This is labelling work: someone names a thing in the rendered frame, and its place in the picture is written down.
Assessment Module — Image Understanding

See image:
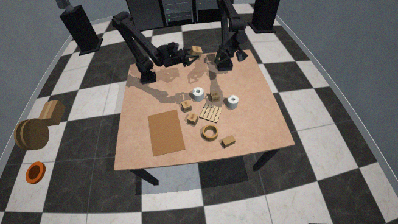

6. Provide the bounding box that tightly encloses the brown open cylinder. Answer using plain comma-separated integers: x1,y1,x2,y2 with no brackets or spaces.
203,124,218,141

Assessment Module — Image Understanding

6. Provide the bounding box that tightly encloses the tan rectangular block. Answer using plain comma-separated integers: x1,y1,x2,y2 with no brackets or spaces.
222,135,236,148

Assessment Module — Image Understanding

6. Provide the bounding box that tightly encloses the small square wooden pallet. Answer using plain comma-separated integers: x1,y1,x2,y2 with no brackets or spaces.
200,103,222,123

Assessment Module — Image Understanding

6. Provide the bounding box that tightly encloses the tan cardboard carton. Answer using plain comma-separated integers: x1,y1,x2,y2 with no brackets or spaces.
210,91,220,103
189,46,203,60
181,100,192,113

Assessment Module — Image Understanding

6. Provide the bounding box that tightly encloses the brown cardboard carton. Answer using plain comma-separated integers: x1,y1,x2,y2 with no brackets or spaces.
187,113,198,126

